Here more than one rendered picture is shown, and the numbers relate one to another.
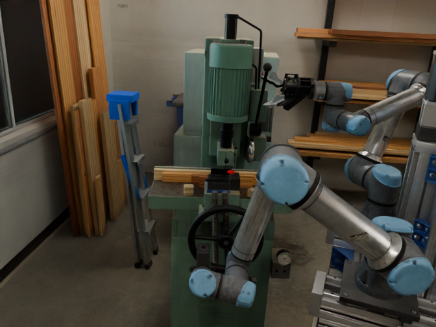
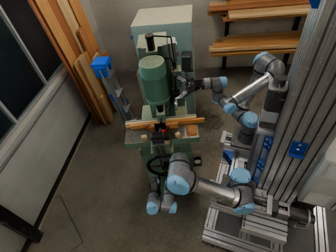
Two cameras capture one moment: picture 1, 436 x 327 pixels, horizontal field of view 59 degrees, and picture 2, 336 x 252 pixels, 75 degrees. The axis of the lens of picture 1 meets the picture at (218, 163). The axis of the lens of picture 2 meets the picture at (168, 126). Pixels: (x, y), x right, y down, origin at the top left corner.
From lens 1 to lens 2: 78 cm
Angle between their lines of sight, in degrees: 27
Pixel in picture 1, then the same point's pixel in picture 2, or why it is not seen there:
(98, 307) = (118, 168)
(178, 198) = (139, 143)
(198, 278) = (149, 208)
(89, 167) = (95, 93)
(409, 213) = (254, 156)
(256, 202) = not seen: hidden behind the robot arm
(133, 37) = not seen: outside the picture
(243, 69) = (160, 78)
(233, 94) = (157, 92)
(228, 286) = (163, 208)
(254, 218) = not seen: hidden behind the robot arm
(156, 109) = (126, 34)
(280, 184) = (176, 189)
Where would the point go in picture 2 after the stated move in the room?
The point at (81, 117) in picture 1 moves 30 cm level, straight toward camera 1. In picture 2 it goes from (81, 68) to (83, 81)
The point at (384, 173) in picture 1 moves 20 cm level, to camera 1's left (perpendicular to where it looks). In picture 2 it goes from (248, 121) to (220, 123)
